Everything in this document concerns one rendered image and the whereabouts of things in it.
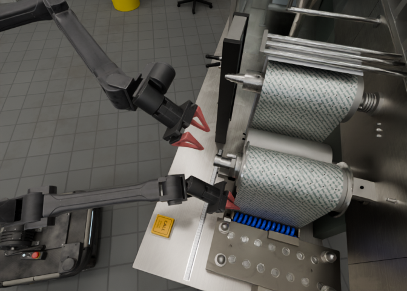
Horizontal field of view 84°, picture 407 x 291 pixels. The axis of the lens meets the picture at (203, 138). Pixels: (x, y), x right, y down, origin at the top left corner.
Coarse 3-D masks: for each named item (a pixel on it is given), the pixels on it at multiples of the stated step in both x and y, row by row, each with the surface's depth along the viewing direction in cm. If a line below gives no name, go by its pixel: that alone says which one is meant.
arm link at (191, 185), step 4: (192, 176) 70; (188, 180) 70; (192, 180) 68; (196, 180) 69; (200, 180) 70; (188, 184) 68; (192, 184) 68; (196, 184) 68; (200, 184) 69; (204, 184) 70; (188, 188) 68; (192, 188) 68; (196, 188) 68; (200, 188) 69; (204, 188) 69; (188, 192) 68; (192, 192) 68; (196, 192) 68; (200, 192) 69; (196, 196) 69; (200, 196) 69
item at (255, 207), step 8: (240, 200) 69; (248, 200) 67; (256, 200) 66; (240, 208) 75; (248, 208) 73; (256, 208) 71; (264, 208) 69; (272, 208) 67; (280, 208) 66; (288, 208) 64; (256, 216) 78; (264, 216) 76; (272, 216) 73; (280, 216) 71; (288, 216) 69; (296, 216) 67; (304, 216) 66; (312, 216) 64; (320, 216) 62; (288, 224) 76; (296, 224) 74; (304, 224) 72
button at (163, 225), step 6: (162, 216) 88; (156, 222) 87; (162, 222) 87; (168, 222) 87; (156, 228) 86; (162, 228) 86; (168, 228) 86; (156, 234) 86; (162, 234) 85; (168, 234) 85
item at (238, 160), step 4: (240, 152) 63; (240, 156) 62; (236, 160) 61; (240, 160) 61; (236, 164) 60; (240, 164) 60; (236, 168) 60; (236, 172) 61; (232, 176) 63; (236, 176) 62
